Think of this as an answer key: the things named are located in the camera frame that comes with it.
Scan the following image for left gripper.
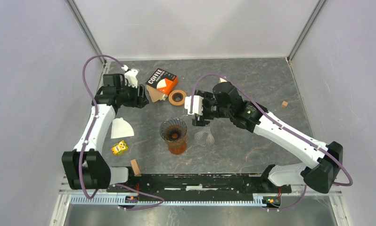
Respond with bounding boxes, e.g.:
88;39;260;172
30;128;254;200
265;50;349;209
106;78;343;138
117;81;149;109

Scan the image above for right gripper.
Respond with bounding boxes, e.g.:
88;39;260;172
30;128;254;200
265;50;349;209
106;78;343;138
192;89;232;127

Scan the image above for dark glass dripper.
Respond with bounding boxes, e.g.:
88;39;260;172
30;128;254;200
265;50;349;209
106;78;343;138
160;118;188;142

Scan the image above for white paper coffee filter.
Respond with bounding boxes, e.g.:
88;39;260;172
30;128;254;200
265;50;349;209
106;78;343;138
111;118;135;139

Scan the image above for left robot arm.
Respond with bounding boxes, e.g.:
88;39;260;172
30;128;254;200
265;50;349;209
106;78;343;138
61;69;149;190

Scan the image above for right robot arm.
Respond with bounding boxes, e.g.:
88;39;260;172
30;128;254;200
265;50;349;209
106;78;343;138
184;82;343;194

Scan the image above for brown paper coffee filters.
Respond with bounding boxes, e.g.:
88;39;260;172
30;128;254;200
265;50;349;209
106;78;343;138
146;85;168;103

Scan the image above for clear glass dripper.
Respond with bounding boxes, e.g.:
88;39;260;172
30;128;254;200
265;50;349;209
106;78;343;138
194;127;215;146

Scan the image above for coffee filter box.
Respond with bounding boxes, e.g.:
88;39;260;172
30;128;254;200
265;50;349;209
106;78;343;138
146;68;179;95

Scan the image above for amber glass carafe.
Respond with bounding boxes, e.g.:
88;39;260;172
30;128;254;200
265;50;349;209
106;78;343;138
165;138;187;155

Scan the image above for yellow toy figure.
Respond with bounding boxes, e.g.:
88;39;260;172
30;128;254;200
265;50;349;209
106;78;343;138
111;140;129;155

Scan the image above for wooden rectangular block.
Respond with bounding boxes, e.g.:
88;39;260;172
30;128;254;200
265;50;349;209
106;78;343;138
131;159;141;177

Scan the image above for small wooden cube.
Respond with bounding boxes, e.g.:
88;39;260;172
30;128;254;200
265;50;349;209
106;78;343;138
281;101;288;109

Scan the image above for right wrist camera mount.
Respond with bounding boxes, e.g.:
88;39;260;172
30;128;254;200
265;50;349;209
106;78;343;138
184;95;204;115

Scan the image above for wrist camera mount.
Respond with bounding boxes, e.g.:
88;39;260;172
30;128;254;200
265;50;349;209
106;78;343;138
184;95;204;115
121;65;139;88

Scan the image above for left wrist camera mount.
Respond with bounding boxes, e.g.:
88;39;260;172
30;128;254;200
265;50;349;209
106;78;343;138
121;65;139;88

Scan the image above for wooden ring holder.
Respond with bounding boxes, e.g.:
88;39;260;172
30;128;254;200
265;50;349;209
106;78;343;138
168;89;186;106

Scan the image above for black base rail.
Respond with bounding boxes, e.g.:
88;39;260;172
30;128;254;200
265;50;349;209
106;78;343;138
124;167;292;201

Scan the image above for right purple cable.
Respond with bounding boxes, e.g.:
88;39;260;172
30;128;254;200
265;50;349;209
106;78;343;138
189;73;354;213

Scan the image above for purple cable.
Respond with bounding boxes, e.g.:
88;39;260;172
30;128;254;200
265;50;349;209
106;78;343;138
189;73;354;213
78;55;165;211

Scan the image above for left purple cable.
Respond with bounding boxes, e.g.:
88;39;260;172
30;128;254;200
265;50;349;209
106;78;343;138
78;55;165;211

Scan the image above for white slotted cable duct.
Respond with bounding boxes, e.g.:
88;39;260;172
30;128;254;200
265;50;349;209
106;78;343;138
70;193;281;208

